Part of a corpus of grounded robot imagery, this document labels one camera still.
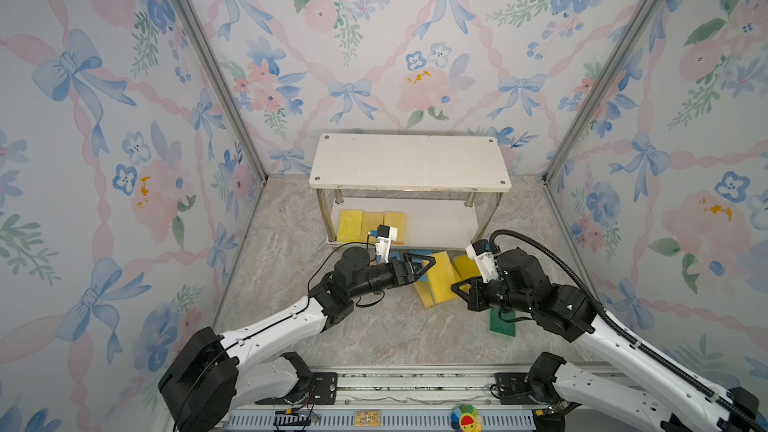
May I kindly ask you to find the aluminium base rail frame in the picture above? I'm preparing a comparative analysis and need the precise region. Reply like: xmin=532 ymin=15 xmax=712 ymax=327
xmin=152 ymin=326 xmax=682 ymax=432

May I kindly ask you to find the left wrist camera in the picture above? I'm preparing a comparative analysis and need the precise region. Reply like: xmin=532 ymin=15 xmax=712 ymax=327
xmin=369 ymin=224 xmax=398 ymax=263

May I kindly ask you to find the green scouring sponge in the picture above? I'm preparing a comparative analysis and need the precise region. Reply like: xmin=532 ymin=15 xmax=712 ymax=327
xmin=488 ymin=308 xmax=516 ymax=337

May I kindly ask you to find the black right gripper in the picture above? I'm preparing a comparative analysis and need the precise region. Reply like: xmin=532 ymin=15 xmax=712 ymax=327
xmin=449 ymin=275 xmax=535 ymax=318

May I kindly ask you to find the blue sponge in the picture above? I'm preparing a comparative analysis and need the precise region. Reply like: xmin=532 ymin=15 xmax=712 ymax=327
xmin=407 ymin=249 xmax=434 ymax=257

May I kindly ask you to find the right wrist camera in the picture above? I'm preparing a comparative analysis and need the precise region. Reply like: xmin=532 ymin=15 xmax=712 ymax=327
xmin=466 ymin=239 xmax=499 ymax=283

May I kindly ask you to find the yellow orange-backed sponge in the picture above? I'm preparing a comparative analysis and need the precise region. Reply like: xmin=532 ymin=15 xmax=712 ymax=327
xmin=384 ymin=211 xmax=407 ymax=245

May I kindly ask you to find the aluminium left corner post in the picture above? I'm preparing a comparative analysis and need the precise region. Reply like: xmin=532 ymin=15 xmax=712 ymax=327
xmin=170 ymin=0 xmax=268 ymax=186

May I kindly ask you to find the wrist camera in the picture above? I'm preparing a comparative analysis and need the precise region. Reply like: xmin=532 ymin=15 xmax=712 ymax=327
xmin=369 ymin=224 xmax=398 ymax=263
xmin=466 ymin=239 xmax=499 ymax=283

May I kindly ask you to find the bright yellow cellulose sponge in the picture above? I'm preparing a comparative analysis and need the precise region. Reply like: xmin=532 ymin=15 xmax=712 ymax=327
xmin=336 ymin=210 xmax=364 ymax=243

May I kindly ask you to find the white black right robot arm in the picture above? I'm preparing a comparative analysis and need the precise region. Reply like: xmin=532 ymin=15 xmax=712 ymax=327
xmin=451 ymin=241 xmax=762 ymax=431

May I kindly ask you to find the black corrugated cable conduit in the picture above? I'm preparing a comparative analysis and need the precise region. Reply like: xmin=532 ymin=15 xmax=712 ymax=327
xmin=488 ymin=229 xmax=768 ymax=432

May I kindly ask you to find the colourful round toy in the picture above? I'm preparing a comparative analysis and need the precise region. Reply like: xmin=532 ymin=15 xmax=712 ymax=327
xmin=450 ymin=404 xmax=483 ymax=432

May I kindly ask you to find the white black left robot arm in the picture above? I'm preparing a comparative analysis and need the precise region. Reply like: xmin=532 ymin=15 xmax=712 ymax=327
xmin=158 ymin=246 xmax=436 ymax=431

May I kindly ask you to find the aluminium right corner post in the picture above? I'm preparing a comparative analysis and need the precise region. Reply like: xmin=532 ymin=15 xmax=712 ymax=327
xmin=541 ymin=0 xmax=663 ymax=186

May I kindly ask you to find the small yellow tag board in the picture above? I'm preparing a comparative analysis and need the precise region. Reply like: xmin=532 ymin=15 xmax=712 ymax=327
xmin=354 ymin=411 xmax=383 ymax=428

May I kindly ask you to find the pale yellow sponge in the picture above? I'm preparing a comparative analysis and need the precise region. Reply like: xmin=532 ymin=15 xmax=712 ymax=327
xmin=414 ymin=281 xmax=435 ymax=309
xmin=360 ymin=212 xmax=384 ymax=242

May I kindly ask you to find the white two-tier metal shelf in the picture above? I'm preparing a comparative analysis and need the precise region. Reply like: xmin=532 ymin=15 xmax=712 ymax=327
xmin=309 ymin=133 xmax=511 ymax=250

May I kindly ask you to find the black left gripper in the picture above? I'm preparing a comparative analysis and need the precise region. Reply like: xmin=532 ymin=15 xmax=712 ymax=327
xmin=346 ymin=254 xmax=433 ymax=304

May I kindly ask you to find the yellow green-backed sponge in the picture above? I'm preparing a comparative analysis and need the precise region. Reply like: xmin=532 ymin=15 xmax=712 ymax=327
xmin=426 ymin=252 xmax=460 ymax=304

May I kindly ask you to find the aluminium corner post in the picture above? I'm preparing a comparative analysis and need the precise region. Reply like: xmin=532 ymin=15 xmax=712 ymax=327
xmin=170 ymin=0 xmax=268 ymax=186
xmin=541 ymin=0 xmax=663 ymax=186

